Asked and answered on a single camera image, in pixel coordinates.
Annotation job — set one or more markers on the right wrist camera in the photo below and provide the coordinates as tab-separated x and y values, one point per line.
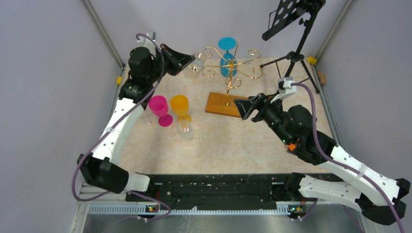
285	90

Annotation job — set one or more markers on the yellow corner clamp right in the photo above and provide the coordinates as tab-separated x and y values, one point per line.
312	60

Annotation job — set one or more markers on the magenta wine glass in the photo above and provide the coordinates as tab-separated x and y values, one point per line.
159	107

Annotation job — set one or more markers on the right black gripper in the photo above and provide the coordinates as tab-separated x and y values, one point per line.
245	106

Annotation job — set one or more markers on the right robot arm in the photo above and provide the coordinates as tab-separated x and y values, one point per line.
360	188

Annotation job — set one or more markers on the black music stand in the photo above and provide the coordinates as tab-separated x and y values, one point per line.
301	13

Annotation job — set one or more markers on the orange tape dispenser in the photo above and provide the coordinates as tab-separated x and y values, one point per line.
292	147

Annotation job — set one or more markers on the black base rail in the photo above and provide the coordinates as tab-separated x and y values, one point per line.
220	192

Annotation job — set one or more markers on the clear glass back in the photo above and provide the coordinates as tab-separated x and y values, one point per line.
193	70

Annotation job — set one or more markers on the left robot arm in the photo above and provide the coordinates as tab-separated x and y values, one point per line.
99	167

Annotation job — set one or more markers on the gold wire glass rack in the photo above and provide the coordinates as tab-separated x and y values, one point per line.
223	103

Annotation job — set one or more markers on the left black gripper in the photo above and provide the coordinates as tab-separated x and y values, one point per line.
178	61

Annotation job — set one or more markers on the clear glass front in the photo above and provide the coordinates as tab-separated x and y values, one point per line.
185	130

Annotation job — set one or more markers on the yellow wine glass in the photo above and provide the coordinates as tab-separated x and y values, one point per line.
180	106

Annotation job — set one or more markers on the blue wine glass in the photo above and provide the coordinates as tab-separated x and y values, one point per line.
226	44

